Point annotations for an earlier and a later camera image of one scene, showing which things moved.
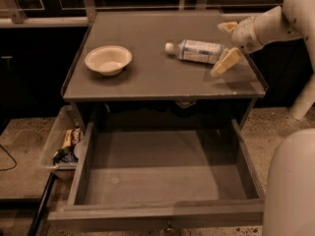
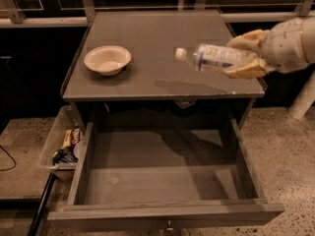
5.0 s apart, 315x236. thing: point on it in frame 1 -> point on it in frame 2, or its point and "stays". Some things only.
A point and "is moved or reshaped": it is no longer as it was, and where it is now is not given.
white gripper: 245,34 -> 284,48
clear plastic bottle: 194,50 is moved or reshaped
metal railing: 73,5 stays
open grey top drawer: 170,170 stays
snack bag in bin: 66,153 stays
